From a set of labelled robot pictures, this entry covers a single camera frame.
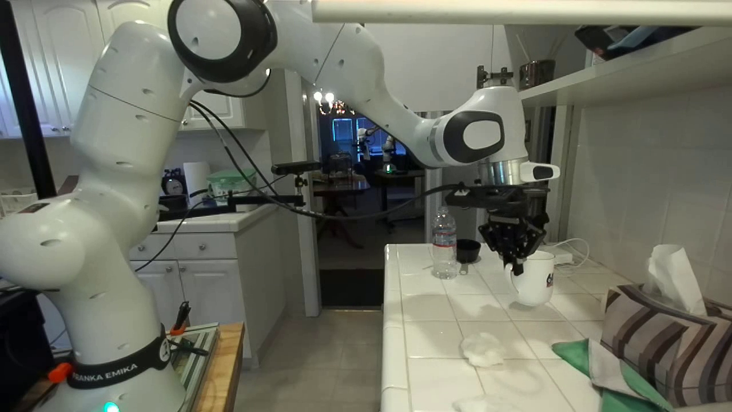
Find lit chandelier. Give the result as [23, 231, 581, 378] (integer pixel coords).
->
[310, 88, 360, 118]

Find dark blue clock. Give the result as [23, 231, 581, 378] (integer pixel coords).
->
[160, 166, 191, 198]

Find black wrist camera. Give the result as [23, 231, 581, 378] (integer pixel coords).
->
[445, 180, 495, 210]

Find clear plastic water bottle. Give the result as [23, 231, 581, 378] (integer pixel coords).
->
[430, 204, 460, 282]

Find green wipes box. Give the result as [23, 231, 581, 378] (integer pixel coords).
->
[206, 166, 259, 205]

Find white adapter cable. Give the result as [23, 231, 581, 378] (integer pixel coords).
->
[561, 236, 607, 269]

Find striped tissue box cover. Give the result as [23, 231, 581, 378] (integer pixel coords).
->
[599, 283, 732, 410]

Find white wall cabinet door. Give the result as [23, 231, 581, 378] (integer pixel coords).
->
[365, 20, 495, 118]

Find wooden table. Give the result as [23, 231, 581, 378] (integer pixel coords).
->
[15, 322, 247, 412]

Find black box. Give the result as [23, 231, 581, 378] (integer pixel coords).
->
[0, 286, 57, 412]

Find white wall shelf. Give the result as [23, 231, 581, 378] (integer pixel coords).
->
[517, 24, 732, 109]

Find white overhead bar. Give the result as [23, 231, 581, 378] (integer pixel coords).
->
[312, 0, 732, 28]

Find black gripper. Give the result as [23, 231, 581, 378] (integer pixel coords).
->
[479, 180, 553, 279]

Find thin black cable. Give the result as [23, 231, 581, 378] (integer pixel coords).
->
[134, 192, 202, 275]

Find white mug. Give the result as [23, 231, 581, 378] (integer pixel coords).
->
[510, 250, 558, 308]

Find white tissue in box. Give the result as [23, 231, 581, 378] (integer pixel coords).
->
[645, 243, 709, 318]

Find crumpled white tissue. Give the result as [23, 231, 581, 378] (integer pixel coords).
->
[458, 330, 510, 370]

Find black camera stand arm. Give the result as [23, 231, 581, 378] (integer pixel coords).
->
[227, 157, 326, 215]

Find metal frame on table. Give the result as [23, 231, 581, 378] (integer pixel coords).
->
[167, 322, 222, 400]

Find metal cabinet hinge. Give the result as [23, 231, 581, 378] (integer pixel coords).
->
[477, 64, 515, 92]

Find orange black clamp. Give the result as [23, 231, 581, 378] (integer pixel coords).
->
[167, 300, 194, 339]

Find white island cabinet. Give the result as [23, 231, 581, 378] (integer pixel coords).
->
[127, 204, 291, 370]

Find black vertical pole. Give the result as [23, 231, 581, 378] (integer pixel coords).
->
[0, 0, 60, 200]

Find black camera cable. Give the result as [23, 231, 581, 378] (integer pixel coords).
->
[189, 99, 489, 223]

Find white upper cabinets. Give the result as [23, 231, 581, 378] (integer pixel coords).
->
[0, 0, 247, 142]

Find white paper towel roll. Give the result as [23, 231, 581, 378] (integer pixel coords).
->
[182, 160, 214, 200]

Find dark snack bag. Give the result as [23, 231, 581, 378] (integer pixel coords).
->
[575, 23, 699, 62]

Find green towel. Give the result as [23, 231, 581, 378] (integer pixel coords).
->
[551, 336, 675, 412]

